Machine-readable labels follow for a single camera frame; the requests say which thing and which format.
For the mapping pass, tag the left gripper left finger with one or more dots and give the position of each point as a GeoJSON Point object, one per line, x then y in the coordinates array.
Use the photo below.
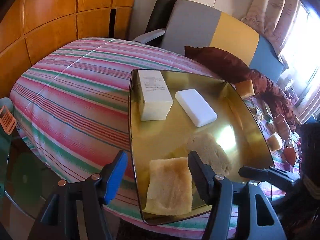
{"type": "Point", "coordinates": [112, 176]}

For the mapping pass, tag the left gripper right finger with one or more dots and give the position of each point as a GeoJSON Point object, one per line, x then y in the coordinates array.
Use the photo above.
{"type": "Point", "coordinates": [203, 177]}

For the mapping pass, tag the brown sponge block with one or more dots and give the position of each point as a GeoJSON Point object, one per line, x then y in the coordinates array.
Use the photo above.
{"type": "Point", "coordinates": [210, 152]}

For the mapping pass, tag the yellow sponge block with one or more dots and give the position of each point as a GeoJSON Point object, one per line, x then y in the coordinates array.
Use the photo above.
{"type": "Point", "coordinates": [170, 191]}

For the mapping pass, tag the white soap box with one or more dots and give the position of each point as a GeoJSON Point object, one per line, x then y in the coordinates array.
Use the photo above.
{"type": "Point", "coordinates": [196, 107]}

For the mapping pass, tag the tall cream medicine box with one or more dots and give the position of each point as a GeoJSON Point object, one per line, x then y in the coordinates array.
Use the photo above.
{"type": "Point", "coordinates": [154, 98]}

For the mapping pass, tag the pale yellow sponge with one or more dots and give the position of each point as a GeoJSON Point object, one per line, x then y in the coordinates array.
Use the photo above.
{"type": "Point", "coordinates": [275, 142]}

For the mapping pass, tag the red cloth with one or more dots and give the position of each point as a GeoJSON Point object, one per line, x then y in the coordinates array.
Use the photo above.
{"type": "Point", "coordinates": [291, 155]}

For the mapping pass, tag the yellow patterned sock ball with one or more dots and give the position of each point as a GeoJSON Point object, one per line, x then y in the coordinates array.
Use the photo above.
{"type": "Point", "coordinates": [257, 114]}

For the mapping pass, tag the striped tablecloth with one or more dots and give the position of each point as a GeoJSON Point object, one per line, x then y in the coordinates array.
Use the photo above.
{"type": "Point", "coordinates": [72, 109]}

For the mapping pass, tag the maroon jacket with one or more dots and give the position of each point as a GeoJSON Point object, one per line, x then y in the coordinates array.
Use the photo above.
{"type": "Point", "coordinates": [234, 70]}

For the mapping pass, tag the grey yellow blue chair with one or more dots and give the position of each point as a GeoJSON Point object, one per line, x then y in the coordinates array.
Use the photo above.
{"type": "Point", "coordinates": [198, 25]}

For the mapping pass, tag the patterned curtain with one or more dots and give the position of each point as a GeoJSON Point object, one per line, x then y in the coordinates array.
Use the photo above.
{"type": "Point", "coordinates": [275, 20]}

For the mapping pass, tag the wooden wardrobe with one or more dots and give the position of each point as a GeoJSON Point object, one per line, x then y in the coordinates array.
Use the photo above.
{"type": "Point", "coordinates": [32, 29]}

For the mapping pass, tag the black rolled mat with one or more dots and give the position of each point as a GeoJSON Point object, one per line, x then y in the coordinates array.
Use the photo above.
{"type": "Point", "coordinates": [160, 15]}

